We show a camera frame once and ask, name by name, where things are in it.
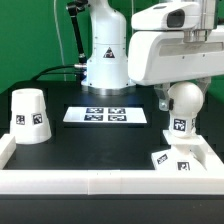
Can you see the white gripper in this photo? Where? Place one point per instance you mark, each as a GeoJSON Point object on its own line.
{"type": "Point", "coordinates": [161, 57]}

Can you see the white lamp bulb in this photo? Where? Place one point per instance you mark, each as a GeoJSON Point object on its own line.
{"type": "Point", "coordinates": [187, 101]}

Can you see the white lamp base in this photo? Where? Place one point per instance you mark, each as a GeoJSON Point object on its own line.
{"type": "Point", "coordinates": [179, 157]}

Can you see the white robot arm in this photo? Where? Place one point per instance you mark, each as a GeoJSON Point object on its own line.
{"type": "Point", "coordinates": [107, 68]}

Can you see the white lamp shade cone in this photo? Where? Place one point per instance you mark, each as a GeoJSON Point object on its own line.
{"type": "Point", "coordinates": [29, 122]}

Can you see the white marker tag sheet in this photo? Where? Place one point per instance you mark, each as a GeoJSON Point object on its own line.
{"type": "Point", "coordinates": [128, 115]}

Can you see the white U-shaped fence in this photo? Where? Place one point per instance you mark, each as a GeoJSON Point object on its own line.
{"type": "Point", "coordinates": [88, 182]}

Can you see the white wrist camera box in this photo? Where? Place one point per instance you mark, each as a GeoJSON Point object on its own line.
{"type": "Point", "coordinates": [178, 15]}

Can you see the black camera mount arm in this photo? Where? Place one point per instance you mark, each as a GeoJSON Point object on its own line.
{"type": "Point", "coordinates": [73, 9]}

